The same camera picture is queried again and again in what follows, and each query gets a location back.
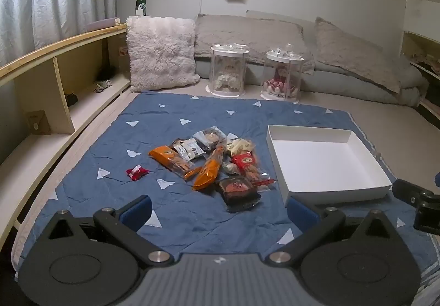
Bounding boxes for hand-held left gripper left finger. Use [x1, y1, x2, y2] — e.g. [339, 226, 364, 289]
[43, 195, 175, 268]

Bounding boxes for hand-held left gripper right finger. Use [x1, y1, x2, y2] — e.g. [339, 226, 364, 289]
[264, 196, 397, 267]

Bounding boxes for small red candy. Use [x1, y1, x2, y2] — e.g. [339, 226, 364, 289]
[125, 165, 150, 183]

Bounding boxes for white cardboard box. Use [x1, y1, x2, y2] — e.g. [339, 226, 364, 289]
[266, 125, 392, 207]

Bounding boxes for orange snack packet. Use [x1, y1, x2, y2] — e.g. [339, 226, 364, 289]
[149, 145, 202, 181]
[192, 146, 226, 191]

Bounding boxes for dark round mooncake packet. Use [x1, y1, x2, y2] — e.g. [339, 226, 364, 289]
[219, 176, 262, 213]

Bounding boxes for red packet with cookies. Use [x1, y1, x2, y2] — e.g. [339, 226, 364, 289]
[231, 151, 268, 183]

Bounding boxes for white black-print snack packet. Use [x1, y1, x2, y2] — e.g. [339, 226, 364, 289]
[172, 137, 207, 161]

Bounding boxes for yellow white snack packet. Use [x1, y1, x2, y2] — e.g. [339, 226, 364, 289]
[225, 137, 257, 156]

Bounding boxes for clear packet with brown cookie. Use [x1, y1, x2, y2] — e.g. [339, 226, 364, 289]
[193, 126, 227, 152]

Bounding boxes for blue mat with white triangles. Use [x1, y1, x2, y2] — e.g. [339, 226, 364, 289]
[12, 91, 440, 296]

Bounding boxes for folded grey duvet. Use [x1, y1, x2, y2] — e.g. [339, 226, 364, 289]
[194, 10, 424, 107]

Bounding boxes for wooden shelf with clutter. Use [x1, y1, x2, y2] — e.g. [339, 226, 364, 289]
[400, 29, 440, 118]

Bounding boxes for brown cardboard card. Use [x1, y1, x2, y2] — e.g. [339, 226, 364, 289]
[25, 110, 52, 135]

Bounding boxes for clear case with red doll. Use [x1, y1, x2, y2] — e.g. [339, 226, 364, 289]
[260, 44, 305, 102]

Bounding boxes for wooden side shelf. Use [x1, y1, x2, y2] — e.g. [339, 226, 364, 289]
[0, 22, 132, 241]

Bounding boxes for fluffy cream pillow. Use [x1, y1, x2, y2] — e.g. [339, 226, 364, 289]
[125, 15, 201, 93]

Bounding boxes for clear case with cream doll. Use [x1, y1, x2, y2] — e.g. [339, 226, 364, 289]
[205, 43, 250, 97]

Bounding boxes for flat grey pillow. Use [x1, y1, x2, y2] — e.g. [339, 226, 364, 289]
[194, 14, 315, 75]

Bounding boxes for pink book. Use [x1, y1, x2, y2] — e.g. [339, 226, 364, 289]
[86, 17, 122, 32]

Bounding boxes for grey curtain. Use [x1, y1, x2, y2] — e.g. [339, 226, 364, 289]
[0, 0, 119, 67]

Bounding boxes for rope bundle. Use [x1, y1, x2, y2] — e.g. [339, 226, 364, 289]
[94, 79, 114, 93]

